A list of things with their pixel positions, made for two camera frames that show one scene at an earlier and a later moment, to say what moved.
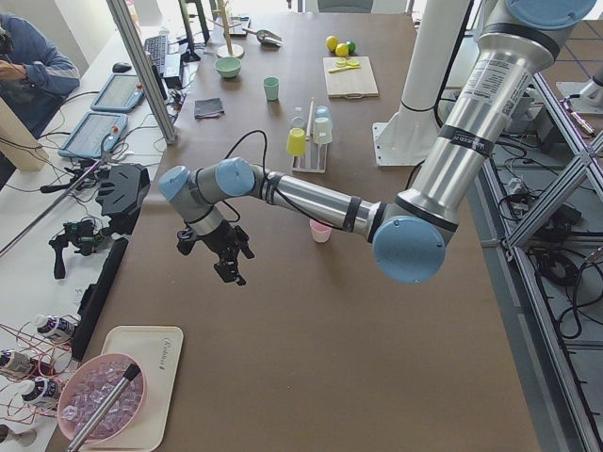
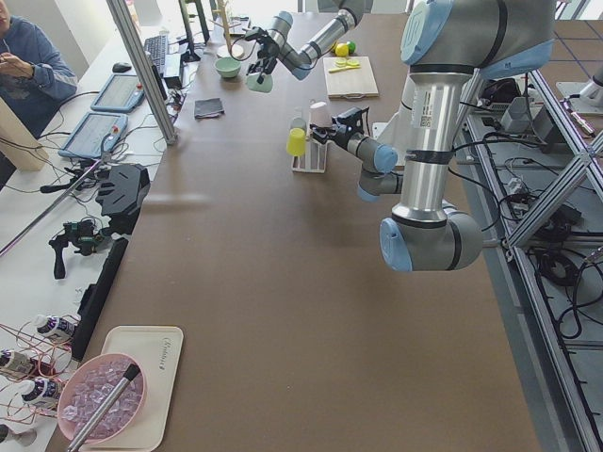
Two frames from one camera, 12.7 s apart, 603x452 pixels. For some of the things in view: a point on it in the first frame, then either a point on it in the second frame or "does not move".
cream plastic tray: [156, 350] does not move
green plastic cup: [271, 88] to [254, 86]
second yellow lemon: [341, 50] does not move
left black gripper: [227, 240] to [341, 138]
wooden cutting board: [352, 83] does not move
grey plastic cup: [297, 122] does not move
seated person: [34, 77] does not move
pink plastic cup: [320, 233] to [319, 115]
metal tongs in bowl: [88, 429] does not move
